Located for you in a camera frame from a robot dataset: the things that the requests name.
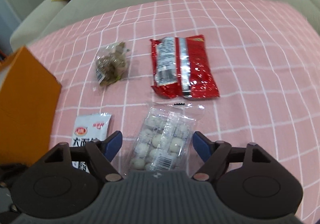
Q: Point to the clear bag white balls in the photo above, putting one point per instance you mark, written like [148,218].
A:
[163,142]

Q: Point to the pink checkered tablecloth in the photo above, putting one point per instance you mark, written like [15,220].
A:
[239,71]

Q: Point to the orange cardboard box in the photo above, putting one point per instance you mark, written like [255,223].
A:
[29,96]

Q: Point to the red foil snack bag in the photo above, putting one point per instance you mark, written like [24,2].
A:
[181,68]

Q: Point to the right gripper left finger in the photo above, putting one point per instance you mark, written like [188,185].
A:
[98,156]

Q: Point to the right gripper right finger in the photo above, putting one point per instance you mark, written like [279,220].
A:
[216,157]

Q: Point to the white black snack packet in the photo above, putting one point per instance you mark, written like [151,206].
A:
[90,128]

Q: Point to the clear bag brown snacks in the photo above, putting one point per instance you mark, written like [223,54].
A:
[110,63]

